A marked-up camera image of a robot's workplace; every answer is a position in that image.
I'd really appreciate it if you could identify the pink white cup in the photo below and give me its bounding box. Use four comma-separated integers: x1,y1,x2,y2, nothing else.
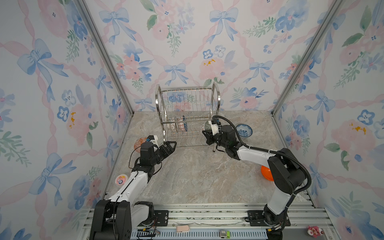
115,174,128,186

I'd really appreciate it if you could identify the plain orange bowl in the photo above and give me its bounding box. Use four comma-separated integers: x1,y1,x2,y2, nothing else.
261,166,274,182

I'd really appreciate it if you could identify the pink plush toy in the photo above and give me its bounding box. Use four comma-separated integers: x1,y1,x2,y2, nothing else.
307,226,325,238

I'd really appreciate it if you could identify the white maroon patterned bowl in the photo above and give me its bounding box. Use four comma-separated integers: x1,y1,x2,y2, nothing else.
169,122,177,132

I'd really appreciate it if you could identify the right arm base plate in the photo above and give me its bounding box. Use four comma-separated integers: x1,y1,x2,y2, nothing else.
247,209,291,227

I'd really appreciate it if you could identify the pink eraser block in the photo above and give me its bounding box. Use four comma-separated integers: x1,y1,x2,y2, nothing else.
176,225,190,233

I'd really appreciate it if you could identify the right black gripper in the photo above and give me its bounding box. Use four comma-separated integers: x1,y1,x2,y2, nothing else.
202,129,229,151

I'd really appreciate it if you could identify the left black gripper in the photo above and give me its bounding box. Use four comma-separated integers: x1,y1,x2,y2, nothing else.
150,141,176,167

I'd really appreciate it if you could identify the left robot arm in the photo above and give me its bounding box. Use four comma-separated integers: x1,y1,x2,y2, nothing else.
89,140,177,240

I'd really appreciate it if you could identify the orange patterned bowl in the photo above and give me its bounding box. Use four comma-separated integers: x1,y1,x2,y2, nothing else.
134,138,147,153

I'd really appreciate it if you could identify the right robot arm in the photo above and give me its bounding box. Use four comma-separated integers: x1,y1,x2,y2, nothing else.
202,124,311,232

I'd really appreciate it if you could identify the chrome wire dish rack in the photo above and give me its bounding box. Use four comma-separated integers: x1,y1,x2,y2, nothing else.
155,83,221,148

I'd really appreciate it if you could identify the blue white floral bowl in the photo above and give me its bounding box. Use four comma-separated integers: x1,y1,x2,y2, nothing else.
236,124,253,138

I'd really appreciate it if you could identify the small green device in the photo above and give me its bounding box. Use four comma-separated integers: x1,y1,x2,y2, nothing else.
219,230,231,239

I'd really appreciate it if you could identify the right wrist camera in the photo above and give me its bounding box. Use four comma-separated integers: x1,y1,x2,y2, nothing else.
210,119,221,136

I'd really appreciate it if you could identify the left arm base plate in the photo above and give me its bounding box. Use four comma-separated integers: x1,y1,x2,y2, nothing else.
142,210,169,227

